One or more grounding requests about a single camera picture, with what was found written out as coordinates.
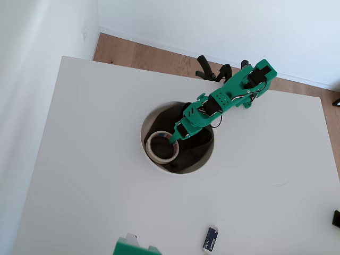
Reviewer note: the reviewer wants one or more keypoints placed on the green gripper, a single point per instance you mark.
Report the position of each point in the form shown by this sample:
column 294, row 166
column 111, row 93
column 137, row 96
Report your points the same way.
column 181, row 132

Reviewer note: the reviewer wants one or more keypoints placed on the white masking tape roll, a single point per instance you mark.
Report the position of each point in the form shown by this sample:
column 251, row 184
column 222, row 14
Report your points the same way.
column 149, row 148

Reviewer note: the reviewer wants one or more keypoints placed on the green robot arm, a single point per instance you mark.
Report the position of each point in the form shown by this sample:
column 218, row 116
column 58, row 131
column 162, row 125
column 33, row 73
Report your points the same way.
column 231, row 85

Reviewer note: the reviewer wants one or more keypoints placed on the black crumpled cloth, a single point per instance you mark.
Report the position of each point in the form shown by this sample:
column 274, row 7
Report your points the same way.
column 191, row 154

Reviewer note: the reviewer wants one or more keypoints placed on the white round bowl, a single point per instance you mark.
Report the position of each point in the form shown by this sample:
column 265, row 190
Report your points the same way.
column 144, row 122

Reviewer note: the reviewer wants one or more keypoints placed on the servo wiring bundle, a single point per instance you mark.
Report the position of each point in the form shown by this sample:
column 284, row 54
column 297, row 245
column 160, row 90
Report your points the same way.
column 255, row 93

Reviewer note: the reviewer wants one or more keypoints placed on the blue and white eraser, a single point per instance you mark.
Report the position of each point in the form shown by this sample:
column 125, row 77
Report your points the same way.
column 210, row 239

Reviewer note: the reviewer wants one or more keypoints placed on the white plastic piece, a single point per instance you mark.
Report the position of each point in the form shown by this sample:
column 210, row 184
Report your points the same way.
column 131, row 237

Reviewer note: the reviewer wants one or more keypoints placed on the green plastic stand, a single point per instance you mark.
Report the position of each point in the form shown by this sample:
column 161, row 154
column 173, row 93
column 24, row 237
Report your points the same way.
column 127, row 248

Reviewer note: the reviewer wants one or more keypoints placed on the small black box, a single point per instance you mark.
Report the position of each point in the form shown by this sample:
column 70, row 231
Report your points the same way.
column 336, row 219

